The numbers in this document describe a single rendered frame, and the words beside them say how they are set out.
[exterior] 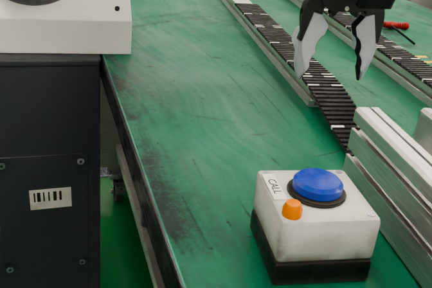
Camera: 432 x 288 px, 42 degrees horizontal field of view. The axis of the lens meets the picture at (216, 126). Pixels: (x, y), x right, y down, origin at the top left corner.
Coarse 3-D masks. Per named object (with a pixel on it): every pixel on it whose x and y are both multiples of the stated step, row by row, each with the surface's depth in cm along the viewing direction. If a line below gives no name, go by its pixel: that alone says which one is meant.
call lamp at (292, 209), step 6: (288, 204) 41; (294, 204) 41; (300, 204) 41; (282, 210) 42; (288, 210) 41; (294, 210) 41; (300, 210) 41; (288, 216) 41; (294, 216) 41; (300, 216) 41
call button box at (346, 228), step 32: (256, 192) 48; (288, 192) 45; (352, 192) 46; (256, 224) 48; (288, 224) 41; (320, 224) 42; (352, 224) 42; (288, 256) 42; (320, 256) 43; (352, 256) 43
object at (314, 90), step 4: (312, 88) 76; (316, 88) 76; (320, 88) 76; (324, 88) 76; (328, 88) 76; (332, 88) 76; (336, 88) 76; (340, 88) 76; (344, 88) 77; (312, 92) 75; (316, 92) 75; (320, 92) 75; (324, 92) 75; (328, 92) 75; (332, 92) 75; (336, 92) 75; (340, 92) 76; (344, 92) 76
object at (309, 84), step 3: (306, 81) 77; (309, 81) 77; (312, 81) 78; (315, 81) 78; (318, 81) 78; (321, 81) 78; (324, 81) 78; (327, 81) 78; (306, 84) 77; (309, 84) 76; (312, 84) 77; (315, 84) 77; (318, 84) 77; (321, 84) 77; (324, 84) 77; (327, 84) 77; (330, 84) 77; (333, 84) 77; (336, 84) 77; (339, 84) 78; (309, 87) 76; (336, 87) 77; (339, 87) 77; (342, 87) 77
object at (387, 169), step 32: (352, 128) 57; (384, 128) 52; (416, 128) 59; (352, 160) 57; (384, 160) 51; (416, 160) 46; (384, 192) 52; (416, 192) 47; (384, 224) 50; (416, 224) 45; (416, 256) 45
